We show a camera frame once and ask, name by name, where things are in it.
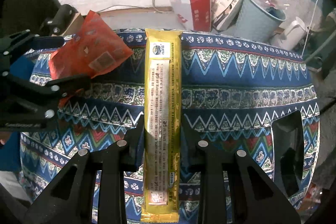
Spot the red snack packet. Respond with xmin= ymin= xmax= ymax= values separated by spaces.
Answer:
xmin=49 ymin=10 xmax=133 ymax=80

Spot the gold slim biscuit pack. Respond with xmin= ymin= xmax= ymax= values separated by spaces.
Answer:
xmin=141 ymin=29 xmax=182 ymax=223

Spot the blue cardboard box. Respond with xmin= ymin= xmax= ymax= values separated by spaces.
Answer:
xmin=1 ymin=56 xmax=34 ymax=172

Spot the black phone on cloth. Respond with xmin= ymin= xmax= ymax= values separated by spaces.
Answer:
xmin=271 ymin=110 xmax=304 ymax=197

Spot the patterned blue table cloth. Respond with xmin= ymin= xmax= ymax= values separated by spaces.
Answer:
xmin=21 ymin=30 xmax=319 ymax=223

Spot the white red paper bag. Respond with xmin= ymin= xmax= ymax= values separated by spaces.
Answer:
xmin=170 ymin=0 xmax=216 ymax=32

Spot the white electric kettle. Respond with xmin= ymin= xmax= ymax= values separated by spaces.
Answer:
xmin=270 ymin=16 xmax=307 ymax=51

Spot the light blue bucket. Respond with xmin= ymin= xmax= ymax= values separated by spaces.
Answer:
xmin=234 ymin=0 xmax=286 ymax=42

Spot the flat cardboard packaging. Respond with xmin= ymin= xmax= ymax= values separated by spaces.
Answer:
xmin=213 ymin=0 xmax=243 ymax=31

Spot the white hanging cord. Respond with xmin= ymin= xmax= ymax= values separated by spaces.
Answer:
xmin=301 ymin=0 xmax=322 ymax=58

